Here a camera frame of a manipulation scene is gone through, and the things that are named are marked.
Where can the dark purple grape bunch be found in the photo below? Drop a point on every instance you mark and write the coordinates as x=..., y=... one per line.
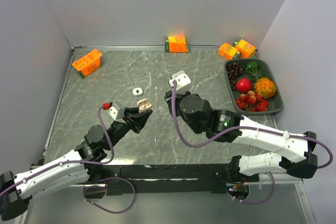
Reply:
x=234, y=71

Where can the orange box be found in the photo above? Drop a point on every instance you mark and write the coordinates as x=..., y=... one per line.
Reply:
x=88, y=63
x=246, y=49
x=176, y=44
x=228, y=52

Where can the orange box far left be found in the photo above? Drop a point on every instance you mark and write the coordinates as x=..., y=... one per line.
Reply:
x=88, y=63

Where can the orange box right front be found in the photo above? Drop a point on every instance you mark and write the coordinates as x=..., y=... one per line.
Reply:
x=228, y=52

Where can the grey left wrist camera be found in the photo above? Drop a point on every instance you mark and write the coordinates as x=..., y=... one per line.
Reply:
x=116, y=111

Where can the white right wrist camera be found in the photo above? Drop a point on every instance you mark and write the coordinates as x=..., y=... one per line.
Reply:
x=183, y=82

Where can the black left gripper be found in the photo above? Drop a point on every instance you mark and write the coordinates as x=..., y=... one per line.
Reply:
x=138, y=119

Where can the dark green fruit tray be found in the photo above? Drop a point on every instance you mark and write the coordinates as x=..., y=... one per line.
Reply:
x=275, y=103

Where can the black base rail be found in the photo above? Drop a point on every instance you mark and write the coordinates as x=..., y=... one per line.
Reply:
x=171, y=178

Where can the orange box centre back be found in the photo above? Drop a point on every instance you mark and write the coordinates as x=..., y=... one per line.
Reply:
x=176, y=44

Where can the green lime with leaves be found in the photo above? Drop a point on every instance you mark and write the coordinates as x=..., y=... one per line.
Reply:
x=254, y=70

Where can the white earbud charging case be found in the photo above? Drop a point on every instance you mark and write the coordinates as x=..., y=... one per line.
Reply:
x=137, y=92

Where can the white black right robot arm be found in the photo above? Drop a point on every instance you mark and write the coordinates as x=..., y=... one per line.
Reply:
x=285, y=152

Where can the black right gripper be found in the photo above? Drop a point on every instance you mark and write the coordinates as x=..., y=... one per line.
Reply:
x=168, y=97

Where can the red apple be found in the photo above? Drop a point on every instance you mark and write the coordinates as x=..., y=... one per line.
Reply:
x=243, y=85

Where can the orange box right back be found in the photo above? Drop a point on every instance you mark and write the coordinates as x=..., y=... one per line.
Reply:
x=246, y=49

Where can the orange spiky fruit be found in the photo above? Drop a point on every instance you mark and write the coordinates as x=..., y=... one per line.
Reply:
x=265, y=87

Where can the beige earbud charging case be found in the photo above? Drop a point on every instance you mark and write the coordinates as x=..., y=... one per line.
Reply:
x=144, y=105

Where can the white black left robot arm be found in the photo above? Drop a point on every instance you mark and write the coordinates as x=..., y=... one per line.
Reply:
x=77, y=166

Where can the red yellow cherry bunch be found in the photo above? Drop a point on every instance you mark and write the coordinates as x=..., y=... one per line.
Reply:
x=252, y=102

